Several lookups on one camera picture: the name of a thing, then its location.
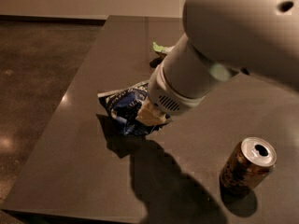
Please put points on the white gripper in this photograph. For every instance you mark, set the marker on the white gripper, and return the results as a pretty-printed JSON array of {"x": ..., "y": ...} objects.
[{"x": 163, "y": 97}]

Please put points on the blue Kettle chip bag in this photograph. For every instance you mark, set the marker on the blue Kettle chip bag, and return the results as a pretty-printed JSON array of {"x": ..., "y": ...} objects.
[{"x": 122, "y": 107}]

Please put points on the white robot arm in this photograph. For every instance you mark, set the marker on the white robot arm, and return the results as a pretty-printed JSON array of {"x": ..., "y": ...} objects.
[{"x": 221, "y": 39}]

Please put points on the green rice chip bag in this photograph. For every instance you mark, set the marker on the green rice chip bag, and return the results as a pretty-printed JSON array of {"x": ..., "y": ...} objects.
[{"x": 161, "y": 51}]

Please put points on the brown soda can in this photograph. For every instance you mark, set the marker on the brown soda can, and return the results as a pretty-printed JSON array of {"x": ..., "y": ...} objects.
[{"x": 250, "y": 163}]

